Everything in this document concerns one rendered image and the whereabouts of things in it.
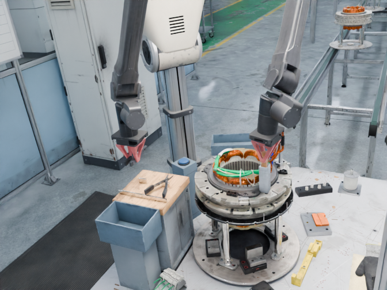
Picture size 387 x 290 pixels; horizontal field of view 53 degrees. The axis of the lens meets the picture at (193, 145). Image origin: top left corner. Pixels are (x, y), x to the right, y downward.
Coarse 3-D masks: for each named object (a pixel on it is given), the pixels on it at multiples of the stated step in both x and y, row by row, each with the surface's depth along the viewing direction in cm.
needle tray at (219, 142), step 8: (216, 136) 165; (224, 136) 164; (232, 136) 164; (240, 136) 164; (248, 136) 163; (216, 144) 165; (224, 144) 164; (232, 144) 163; (240, 144) 154; (248, 144) 154; (216, 152) 157
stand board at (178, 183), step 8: (136, 176) 140; (144, 176) 139; (152, 176) 139; (160, 176) 138; (168, 176) 138; (176, 176) 137; (184, 176) 137; (128, 184) 135; (136, 184) 135; (144, 184) 134; (152, 184) 134; (176, 184) 133; (184, 184) 133; (136, 192) 130; (152, 192) 130; (160, 192) 129; (168, 192) 129; (176, 192) 128; (112, 200) 128; (120, 200) 127; (128, 200) 127; (136, 200) 126; (144, 200) 126; (152, 200) 125; (168, 200) 125; (160, 208) 121; (168, 208) 124
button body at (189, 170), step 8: (192, 160) 153; (176, 168) 151; (184, 168) 148; (192, 168) 151; (192, 176) 153; (192, 184) 154; (192, 192) 155; (192, 200) 157; (192, 208) 158; (192, 216) 159
